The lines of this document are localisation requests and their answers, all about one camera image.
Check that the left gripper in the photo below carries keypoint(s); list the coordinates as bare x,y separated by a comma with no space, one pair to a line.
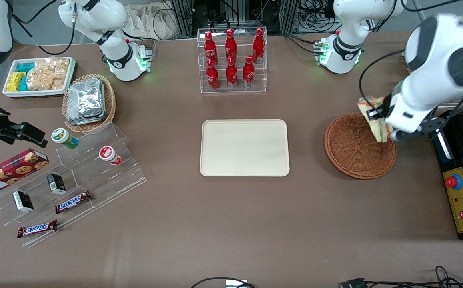
379,110

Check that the triangle sandwich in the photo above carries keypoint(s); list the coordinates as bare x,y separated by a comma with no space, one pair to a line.
377,124

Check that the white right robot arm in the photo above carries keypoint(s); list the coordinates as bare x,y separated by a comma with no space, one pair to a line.
115,52

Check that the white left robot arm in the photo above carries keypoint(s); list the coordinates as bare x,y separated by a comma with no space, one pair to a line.
439,52

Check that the round brown wicker basket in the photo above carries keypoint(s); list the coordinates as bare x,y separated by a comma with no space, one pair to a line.
351,154

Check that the oval wicker basket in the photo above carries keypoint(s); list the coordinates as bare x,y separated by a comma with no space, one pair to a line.
109,104

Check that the cream rectangular plastic tray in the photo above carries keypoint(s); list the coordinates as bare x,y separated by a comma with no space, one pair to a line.
244,148

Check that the green lid snack cup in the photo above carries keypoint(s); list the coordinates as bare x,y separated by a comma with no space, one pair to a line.
64,138

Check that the red Walkers cookie box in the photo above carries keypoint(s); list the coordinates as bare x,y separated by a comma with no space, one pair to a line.
11,172

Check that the white rectangular snack dish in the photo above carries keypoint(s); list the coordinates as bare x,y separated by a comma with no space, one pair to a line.
9,92

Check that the teal snack packet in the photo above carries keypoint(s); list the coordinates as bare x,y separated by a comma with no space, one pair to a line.
26,66
23,84

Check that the yellow snack packet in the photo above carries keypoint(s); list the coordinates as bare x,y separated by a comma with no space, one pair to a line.
14,82

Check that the small black box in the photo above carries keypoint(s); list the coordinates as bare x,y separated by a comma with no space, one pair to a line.
22,201
56,184

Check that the clear bag of crackers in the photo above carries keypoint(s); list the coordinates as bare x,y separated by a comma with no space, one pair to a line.
47,74

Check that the stack of foil packets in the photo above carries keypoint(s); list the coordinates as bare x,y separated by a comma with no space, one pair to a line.
85,102

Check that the clear acrylic stepped display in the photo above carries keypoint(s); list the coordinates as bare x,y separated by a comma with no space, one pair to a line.
95,180

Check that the Snickers chocolate bar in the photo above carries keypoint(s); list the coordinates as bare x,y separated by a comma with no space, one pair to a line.
72,202
37,228

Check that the red lid snack cup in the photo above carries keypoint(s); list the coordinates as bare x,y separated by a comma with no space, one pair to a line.
109,155

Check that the red emergency stop button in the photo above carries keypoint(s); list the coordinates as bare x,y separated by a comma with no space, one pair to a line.
453,182

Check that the red cola bottle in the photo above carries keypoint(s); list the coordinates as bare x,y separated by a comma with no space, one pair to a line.
248,73
258,44
210,48
232,74
212,76
230,46

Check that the clear acrylic bottle rack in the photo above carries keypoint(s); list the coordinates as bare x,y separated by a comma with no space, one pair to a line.
235,90

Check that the beige cloth bag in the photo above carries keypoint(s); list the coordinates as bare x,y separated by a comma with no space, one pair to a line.
151,20

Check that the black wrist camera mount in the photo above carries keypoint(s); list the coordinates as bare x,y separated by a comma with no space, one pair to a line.
435,124

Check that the aluminium frame post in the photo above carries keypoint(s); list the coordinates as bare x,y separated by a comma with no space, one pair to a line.
183,16

